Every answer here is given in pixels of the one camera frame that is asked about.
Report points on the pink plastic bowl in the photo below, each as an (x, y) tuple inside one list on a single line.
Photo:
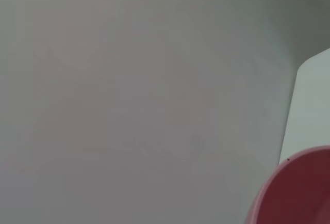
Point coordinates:
[(299, 190)]

